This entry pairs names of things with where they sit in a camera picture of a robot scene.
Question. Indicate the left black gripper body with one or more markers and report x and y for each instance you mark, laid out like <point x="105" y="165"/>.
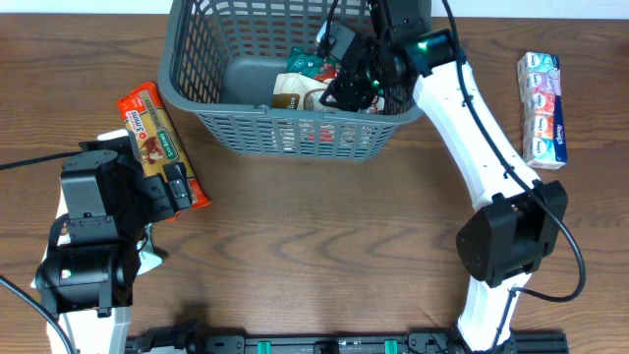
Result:
<point x="160" y="198"/>

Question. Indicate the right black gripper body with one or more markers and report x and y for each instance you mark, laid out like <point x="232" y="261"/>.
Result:
<point x="351" y="86"/>

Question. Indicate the green Nescafe coffee bag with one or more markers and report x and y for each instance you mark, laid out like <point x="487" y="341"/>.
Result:
<point x="323" y="70"/>

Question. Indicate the grey plastic basket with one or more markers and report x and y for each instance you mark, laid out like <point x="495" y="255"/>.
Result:
<point x="221" y="60"/>

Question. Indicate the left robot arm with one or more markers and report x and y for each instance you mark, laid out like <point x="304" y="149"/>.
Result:
<point x="92" y="259"/>

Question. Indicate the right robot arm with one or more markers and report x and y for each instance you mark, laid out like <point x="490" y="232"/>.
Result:
<point x="517" y="217"/>

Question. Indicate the San Remo spaghetti packet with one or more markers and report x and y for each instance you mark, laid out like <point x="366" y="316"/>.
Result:
<point x="144" y="113"/>

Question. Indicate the light blue snack bar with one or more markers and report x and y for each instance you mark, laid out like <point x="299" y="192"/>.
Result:
<point x="149" y="259"/>

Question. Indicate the Kleenex tissue multipack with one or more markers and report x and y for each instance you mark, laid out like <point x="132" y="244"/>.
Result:
<point x="544" y="143"/>

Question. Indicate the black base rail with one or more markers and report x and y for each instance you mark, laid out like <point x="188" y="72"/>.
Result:
<point x="188" y="338"/>

